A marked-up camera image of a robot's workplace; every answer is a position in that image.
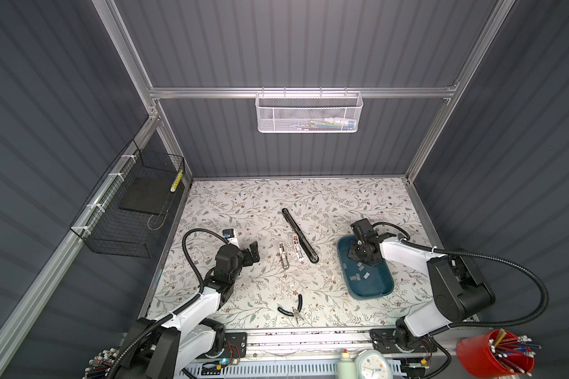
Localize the beige staple remover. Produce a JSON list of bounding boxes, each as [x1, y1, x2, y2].
[[278, 243, 290, 270]]

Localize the black stapler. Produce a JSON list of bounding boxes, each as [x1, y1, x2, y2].
[[281, 208, 319, 264]]

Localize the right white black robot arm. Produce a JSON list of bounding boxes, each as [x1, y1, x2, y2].
[[349, 218, 496, 341]]

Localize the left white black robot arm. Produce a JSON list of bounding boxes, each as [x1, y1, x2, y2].
[[106, 242, 260, 378]]

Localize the teal plastic tray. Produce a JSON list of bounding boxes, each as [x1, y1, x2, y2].
[[338, 235, 395, 300]]

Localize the yellow marker in basket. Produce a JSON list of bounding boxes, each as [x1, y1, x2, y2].
[[170, 170, 183, 193]]

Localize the black pad in basket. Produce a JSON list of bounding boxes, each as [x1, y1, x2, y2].
[[119, 178, 175, 216]]

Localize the white desk clock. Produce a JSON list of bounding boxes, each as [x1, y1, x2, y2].
[[354, 350, 394, 379]]

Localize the white glue bottle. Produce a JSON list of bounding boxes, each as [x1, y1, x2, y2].
[[337, 349, 358, 379]]

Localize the red pencil cup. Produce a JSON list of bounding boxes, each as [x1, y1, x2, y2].
[[456, 329, 541, 378]]

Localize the clear jar of markers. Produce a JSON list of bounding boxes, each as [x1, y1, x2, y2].
[[82, 348, 119, 379]]

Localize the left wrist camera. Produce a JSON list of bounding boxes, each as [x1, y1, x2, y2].
[[222, 228, 240, 248]]

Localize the black handled pliers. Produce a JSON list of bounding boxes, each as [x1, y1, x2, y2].
[[277, 294, 303, 324]]

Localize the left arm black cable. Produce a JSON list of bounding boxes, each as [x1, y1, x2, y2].
[[106, 228, 229, 379]]

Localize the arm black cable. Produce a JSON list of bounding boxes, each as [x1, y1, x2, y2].
[[106, 228, 229, 379], [371, 221, 550, 328]]

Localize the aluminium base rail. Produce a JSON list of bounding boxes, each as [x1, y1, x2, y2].
[[122, 325, 494, 366]]

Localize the black wire basket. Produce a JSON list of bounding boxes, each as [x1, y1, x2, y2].
[[70, 143, 186, 258]]

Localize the white wire mesh basket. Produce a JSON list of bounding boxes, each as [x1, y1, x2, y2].
[[254, 90, 364, 134]]

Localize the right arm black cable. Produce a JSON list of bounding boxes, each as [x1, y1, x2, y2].
[[371, 221, 550, 328]]

